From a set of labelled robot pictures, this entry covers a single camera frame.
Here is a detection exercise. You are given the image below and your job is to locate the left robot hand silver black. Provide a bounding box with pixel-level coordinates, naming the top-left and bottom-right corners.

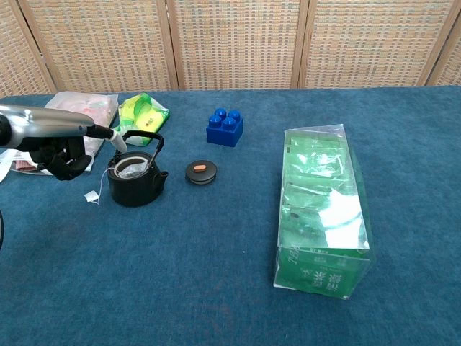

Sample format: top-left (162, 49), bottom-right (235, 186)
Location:
top-left (0, 104), bottom-right (127, 182)

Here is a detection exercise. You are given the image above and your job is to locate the pyramid tea bag with string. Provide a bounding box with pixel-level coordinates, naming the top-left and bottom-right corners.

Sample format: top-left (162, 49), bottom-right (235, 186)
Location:
top-left (84, 160), bottom-right (148, 207)

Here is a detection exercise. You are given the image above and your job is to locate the translucent zip pouch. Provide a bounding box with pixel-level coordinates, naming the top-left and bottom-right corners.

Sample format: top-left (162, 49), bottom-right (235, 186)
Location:
top-left (0, 91), bottom-right (120, 183)

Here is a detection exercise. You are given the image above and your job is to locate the black cast iron teapot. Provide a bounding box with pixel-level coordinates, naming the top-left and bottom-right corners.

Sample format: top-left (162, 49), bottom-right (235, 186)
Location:
top-left (106, 130), bottom-right (169, 208)

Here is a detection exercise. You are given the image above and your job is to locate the black teapot lid orange knob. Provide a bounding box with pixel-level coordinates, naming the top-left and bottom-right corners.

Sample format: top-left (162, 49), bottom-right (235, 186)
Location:
top-left (184, 160), bottom-right (219, 187)

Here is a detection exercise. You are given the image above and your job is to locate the clear box of green tea packets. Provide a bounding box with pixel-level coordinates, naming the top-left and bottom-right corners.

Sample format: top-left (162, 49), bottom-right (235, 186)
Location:
top-left (272, 123), bottom-right (376, 300)

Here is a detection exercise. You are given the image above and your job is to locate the wicker folding screen panel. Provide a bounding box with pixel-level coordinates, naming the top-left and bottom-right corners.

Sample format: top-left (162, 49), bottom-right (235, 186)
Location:
top-left (0, 0), bottom-right (58, 99)
top-left (16, 0), bottom-right (180, 94)
top-left (426, 0), bottom-right (461, 87)
top-left (165, 0), bottom-right (310, 91)
top-left (297, 0), bottom-right (461, 89)

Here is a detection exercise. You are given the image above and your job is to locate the green yellow snack packet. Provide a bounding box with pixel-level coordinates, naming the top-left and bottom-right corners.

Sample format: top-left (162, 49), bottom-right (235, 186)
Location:
top-left (110, 92), bottom-right (171, 147)

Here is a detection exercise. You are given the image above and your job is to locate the blue plastic building block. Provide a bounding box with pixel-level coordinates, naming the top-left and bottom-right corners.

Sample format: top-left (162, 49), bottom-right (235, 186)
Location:
top-left (205, 107), bottom-right (244, 148)

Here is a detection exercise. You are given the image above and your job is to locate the blue carpet table cover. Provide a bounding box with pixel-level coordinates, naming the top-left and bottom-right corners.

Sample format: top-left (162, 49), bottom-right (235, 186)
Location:
top-left (0, 85), bottom-right (461, 346)

